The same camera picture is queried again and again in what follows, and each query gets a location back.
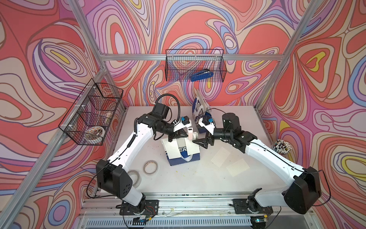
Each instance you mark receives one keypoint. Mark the clear tape roll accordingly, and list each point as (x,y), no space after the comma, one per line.
(136,178)

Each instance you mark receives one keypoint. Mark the blue white paper bag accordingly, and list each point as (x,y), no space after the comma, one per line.
(200,108)

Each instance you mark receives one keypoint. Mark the black wire basket back wall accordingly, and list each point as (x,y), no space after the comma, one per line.
(181,64)

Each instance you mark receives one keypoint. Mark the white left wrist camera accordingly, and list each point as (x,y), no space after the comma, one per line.
(184,122)

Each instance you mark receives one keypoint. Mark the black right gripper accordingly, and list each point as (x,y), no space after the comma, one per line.
(204,141)

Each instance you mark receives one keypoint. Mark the blue white bag with handles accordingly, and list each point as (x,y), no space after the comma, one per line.
(190,152)

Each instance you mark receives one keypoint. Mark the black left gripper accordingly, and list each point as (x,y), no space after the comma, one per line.
(177,134)

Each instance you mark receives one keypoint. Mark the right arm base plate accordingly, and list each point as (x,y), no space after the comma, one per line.
(243,206)

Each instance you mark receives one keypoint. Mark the metallic cup of pencils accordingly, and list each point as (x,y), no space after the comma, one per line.
(281,147)

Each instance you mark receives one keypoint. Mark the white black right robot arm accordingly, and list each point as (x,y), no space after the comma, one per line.
(302,185)

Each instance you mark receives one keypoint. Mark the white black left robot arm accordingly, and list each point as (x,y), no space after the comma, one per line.
(112,174)

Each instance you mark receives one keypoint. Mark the beige tape roll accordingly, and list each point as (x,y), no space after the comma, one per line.
(150,167)

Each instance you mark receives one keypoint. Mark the pink white mini stapler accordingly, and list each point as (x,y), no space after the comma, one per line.
(190,133)

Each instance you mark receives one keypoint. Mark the blue stapler in basket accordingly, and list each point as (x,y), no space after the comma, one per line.
(201,75)

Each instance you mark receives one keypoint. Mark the black wire basket wall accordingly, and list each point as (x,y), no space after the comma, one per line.
(96,105)
(181,64)

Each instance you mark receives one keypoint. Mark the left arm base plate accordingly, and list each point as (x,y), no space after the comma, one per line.
(148,207)

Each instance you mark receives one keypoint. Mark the black wire basket left wall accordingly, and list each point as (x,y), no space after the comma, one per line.
(96,105)

